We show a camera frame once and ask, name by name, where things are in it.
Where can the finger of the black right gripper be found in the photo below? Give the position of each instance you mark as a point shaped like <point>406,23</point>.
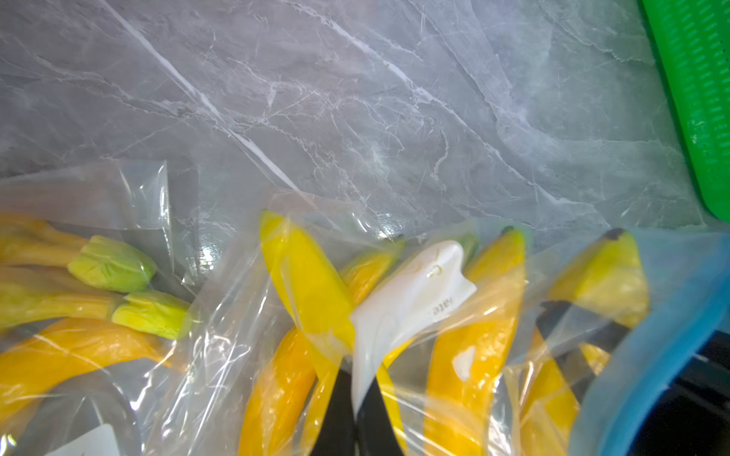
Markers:
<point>580,341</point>

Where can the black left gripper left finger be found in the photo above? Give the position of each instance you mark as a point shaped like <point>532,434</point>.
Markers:
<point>331,416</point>

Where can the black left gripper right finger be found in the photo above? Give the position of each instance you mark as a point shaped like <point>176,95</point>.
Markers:
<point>375,434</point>

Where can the clear zip bag with bananas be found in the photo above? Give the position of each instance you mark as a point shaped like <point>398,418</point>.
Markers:
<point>320,335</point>

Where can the green plastic perforated basket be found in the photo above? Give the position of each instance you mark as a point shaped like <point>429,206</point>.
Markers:
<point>692,42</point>

